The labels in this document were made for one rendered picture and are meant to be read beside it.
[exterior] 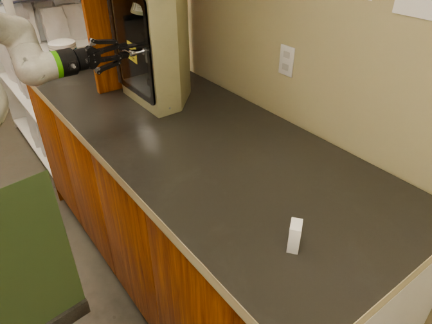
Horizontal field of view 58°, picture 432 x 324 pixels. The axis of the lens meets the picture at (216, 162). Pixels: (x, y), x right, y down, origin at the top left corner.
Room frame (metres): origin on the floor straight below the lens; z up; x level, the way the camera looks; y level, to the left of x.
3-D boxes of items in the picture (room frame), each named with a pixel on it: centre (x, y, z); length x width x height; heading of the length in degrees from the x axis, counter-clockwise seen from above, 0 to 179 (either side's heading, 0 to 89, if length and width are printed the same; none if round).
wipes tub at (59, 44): (1.93, 0.76, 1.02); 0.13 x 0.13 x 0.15
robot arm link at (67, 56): (1.31, 0.51, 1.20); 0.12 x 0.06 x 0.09; 37
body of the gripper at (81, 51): (1.36, 0.46, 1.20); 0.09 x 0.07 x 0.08; 127
